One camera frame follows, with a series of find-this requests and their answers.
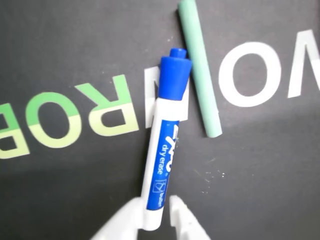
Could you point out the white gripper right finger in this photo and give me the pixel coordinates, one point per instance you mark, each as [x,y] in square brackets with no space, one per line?
[186,222]

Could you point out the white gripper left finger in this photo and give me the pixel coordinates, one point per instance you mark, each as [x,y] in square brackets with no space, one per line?
[122,220]

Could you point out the blue dry erase marker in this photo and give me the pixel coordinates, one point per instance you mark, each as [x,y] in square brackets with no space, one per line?
[160,155]

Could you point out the black mat with printed letters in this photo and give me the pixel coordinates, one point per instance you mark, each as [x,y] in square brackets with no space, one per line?
[262,162]

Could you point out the pale green chalk stick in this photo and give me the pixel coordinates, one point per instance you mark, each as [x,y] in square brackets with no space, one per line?
[200,70]

